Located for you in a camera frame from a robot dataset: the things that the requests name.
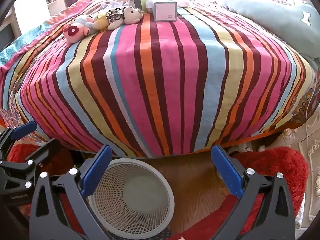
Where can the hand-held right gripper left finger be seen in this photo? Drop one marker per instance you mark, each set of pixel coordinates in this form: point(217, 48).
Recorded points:
point(96, 172)

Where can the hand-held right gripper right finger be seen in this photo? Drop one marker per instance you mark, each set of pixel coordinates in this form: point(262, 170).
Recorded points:
point(226, 172)

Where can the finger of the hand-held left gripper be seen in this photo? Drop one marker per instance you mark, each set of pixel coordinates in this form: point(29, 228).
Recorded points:
point(23, 130)
point(46, 148)

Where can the white mesh wastebasket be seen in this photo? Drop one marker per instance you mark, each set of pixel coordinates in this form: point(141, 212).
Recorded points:
point(132, 195)

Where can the teal cardboard box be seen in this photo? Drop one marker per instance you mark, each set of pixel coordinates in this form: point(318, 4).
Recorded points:
point(138, 5)

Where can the pink cardboard box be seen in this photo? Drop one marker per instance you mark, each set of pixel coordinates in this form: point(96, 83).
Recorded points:
point(165, 11)

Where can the red shaggy rug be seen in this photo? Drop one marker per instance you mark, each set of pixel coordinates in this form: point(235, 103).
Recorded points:
point(275, 165)

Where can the ornate white furniture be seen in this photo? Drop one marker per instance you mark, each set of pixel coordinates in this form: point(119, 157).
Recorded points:
point(310, 155)

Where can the orange patterned blanket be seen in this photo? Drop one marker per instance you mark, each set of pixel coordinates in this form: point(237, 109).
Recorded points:
point(25, 42)

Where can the striped bedspread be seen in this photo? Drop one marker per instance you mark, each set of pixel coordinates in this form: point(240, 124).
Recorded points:
point(162, 85)

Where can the pink plush toy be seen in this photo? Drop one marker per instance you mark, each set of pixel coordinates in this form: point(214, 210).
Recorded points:
point(76, 28)

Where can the yellow plush toy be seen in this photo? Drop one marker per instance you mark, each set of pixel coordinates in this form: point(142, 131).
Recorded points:
point(101, 21)

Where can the beige plush bear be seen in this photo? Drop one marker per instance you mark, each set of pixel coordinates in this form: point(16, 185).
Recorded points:
point(126, 16)

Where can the white crumpled paper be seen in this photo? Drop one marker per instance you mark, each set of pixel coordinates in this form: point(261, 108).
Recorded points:
point(115, 4)

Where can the teal pillow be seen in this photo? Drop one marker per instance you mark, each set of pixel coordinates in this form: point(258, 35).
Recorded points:
point(275, 20)

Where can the white crumpled tissue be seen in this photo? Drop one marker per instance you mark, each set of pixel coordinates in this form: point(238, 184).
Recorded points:
point(150, 3)

